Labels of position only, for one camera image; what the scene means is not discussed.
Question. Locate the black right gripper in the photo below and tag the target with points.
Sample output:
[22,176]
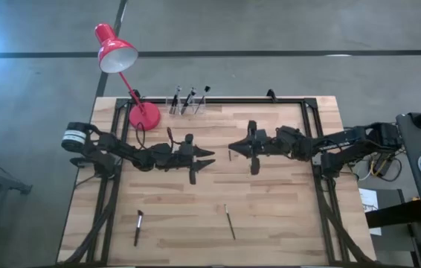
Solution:
[262,145]

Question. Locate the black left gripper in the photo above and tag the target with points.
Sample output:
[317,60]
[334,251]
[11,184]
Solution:
[184,156]

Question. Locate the white-tipped black makeup brush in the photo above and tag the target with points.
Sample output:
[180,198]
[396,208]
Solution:
[190,97]

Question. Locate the black comb-head makeup brush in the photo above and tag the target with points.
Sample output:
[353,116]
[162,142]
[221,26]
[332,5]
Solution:
[207,89]

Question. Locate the silver-ferrule black makeup brush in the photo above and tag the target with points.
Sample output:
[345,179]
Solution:
[177,95]

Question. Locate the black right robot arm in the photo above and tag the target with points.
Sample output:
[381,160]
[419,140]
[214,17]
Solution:
[344,143]

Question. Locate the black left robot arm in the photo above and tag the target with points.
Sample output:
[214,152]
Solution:
[121,150]

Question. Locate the thick black makeup brush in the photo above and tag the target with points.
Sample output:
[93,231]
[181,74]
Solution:
[138,227]

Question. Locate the clear acrylic organizer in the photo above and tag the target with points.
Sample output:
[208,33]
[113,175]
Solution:
[206,106]

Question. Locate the black table clamp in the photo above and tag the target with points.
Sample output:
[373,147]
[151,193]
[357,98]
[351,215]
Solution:
[271,95]
[136,94]

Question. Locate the red desk lamp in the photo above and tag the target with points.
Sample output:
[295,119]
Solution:
[144,117]

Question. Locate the white paper sheet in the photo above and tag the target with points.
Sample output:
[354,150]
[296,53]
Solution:
[369,208]

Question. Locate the black beam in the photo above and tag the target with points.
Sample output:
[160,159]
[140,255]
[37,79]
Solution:
[396,214]

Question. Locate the black aluminium table frame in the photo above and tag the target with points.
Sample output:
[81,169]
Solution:
[251,100]

